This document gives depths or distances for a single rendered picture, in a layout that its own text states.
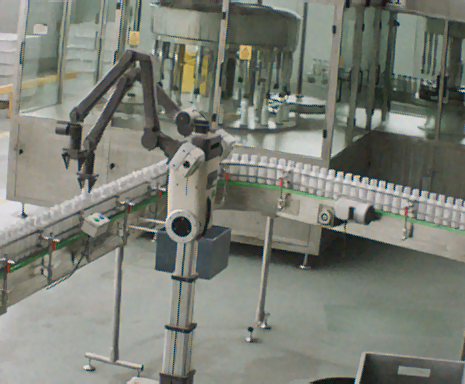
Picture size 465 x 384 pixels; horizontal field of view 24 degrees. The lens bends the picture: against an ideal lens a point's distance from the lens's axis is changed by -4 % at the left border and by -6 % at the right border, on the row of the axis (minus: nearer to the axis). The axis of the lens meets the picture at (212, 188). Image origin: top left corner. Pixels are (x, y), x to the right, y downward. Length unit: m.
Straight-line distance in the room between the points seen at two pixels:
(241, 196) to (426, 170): 3.72
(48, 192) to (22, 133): 0.56
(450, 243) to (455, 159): 4.01
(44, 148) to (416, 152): 3.45
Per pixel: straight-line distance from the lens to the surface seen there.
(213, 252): 5.92
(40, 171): 9.64
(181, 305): 5.28
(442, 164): 10.52
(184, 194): 5.08
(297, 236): 8.92
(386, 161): 10.61
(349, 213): 6.66
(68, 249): 5.47
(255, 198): 7.13
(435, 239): 6.58
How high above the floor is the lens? 2.44
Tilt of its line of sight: 12 degrees down
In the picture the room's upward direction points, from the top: 5 degrees clockwise
